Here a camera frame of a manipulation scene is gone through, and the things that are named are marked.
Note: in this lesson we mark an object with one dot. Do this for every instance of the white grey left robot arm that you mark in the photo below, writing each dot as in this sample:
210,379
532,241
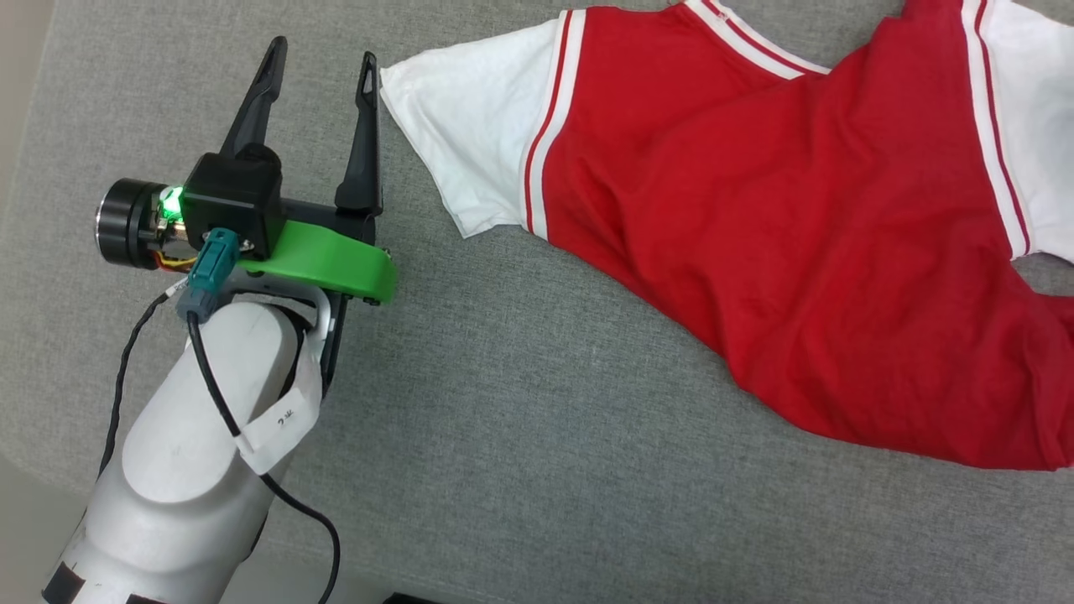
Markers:
185,486

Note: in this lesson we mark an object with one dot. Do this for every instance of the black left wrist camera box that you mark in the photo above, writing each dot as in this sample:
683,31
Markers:
235,197

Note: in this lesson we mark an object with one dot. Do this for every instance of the white label tape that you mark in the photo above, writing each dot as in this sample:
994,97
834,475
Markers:
281,424

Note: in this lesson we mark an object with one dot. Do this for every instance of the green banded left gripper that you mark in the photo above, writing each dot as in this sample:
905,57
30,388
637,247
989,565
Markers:
327,256

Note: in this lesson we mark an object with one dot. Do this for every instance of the red and white t-shirt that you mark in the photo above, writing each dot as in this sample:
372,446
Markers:
755,210

